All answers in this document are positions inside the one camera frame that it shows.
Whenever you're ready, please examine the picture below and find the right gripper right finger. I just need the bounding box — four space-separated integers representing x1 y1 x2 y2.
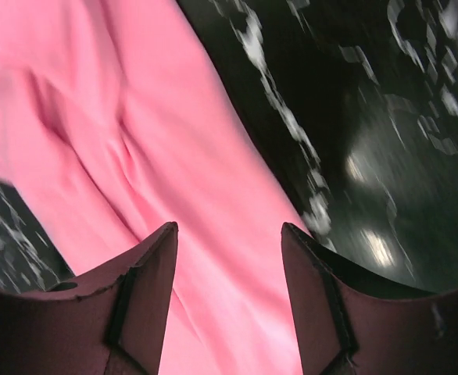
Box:
281 223 458 374

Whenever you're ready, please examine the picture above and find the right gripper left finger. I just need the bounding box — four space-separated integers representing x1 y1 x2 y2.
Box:
0 222 178 374

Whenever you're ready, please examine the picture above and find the pink t shirt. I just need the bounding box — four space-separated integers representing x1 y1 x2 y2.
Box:
0 1 302 374

